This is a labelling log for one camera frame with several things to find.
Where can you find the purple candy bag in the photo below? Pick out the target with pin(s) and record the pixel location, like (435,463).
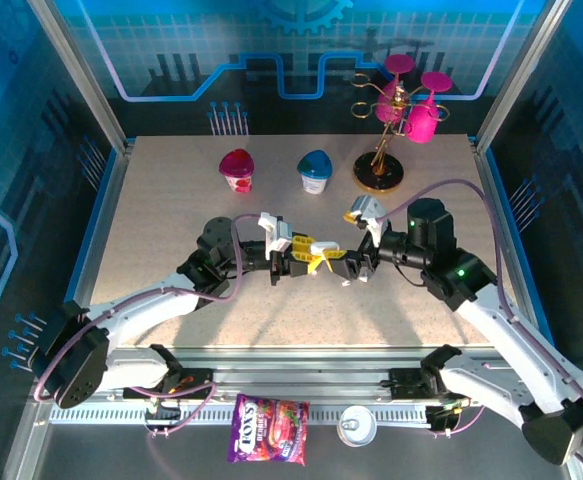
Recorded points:
(266,430)

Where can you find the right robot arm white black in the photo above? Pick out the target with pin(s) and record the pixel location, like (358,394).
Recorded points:
(501,345)

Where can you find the pink wine glass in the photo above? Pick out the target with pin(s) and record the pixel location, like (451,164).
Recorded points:
(388,107)
(421,122)

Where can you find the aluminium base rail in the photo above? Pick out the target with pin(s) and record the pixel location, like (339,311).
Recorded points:
(296,370)

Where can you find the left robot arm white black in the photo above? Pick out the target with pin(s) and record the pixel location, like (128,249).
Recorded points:
(136,310)

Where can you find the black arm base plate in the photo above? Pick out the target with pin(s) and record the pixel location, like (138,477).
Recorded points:
(401,382)
(198,377)

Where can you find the blue lidded yogurt cup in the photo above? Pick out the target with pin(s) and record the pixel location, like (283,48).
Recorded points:
(315,172)

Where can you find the aluminium side rail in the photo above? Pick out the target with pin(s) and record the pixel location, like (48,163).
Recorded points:
(502,225)
(103,225)

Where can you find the small black electronics board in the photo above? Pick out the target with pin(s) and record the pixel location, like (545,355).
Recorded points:
(163,414)
(441,417)

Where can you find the pink lidded yogurt cup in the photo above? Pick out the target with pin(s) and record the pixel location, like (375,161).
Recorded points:
(238,172)

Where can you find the silver drink can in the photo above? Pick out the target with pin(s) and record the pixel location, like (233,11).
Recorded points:
(356,427)

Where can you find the aluminium frame post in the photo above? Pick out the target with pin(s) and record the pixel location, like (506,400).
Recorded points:
(82,75)
(518,75)

